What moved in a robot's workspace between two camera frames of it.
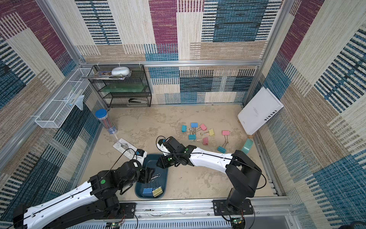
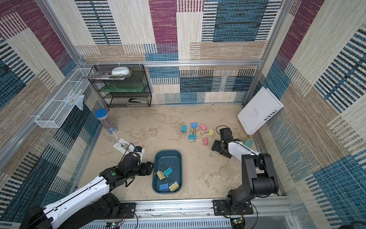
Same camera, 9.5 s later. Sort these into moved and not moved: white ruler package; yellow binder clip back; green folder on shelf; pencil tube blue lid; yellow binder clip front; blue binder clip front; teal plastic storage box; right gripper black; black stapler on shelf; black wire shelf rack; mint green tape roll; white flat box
Moved: teal plastic storage box; yellow binder clip front; right gripper black; blue binder clip front
Not moved: white ruler package; yellow binder clip back; white flat box; black wire shelf rack; green folder on shelf; mint green tape roll; black stapler on shelf; pencil tube blue lid
